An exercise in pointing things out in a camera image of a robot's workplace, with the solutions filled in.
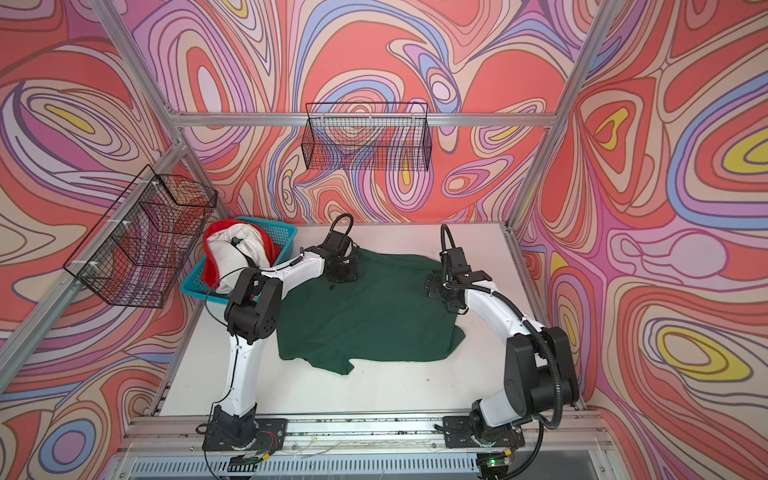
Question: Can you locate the black wire basket back wall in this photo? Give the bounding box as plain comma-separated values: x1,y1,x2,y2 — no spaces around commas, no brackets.
301,101,432,172

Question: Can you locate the red t shirt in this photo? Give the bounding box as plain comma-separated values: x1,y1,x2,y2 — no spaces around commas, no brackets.
200,219,283,292

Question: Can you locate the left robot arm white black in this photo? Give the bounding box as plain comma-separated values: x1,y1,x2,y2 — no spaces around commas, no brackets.
202,213,357,453

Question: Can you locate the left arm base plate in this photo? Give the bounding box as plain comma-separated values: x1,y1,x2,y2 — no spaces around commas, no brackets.
202,417,288,454

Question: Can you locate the teal plastic laundry basket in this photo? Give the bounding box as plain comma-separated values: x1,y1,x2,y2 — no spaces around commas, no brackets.
180,217,297,304

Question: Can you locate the green t shirt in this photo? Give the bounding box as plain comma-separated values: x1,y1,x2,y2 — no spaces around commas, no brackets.
276,250,465,375

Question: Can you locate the black wire basket left wall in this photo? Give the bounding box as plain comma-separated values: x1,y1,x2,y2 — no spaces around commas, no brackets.
63,166,218,309

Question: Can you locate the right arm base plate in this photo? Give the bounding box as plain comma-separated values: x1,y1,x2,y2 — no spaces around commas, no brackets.
434,412,525,451

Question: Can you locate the aluminium mounting rail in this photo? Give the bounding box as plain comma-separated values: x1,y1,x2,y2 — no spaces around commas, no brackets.
104,411,629,479

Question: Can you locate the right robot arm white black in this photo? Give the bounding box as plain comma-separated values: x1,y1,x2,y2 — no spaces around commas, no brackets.
426,224,580,448

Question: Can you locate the black wire basket wall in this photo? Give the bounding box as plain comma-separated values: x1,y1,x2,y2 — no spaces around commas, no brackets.
301,101,432,172
63,166,218,309

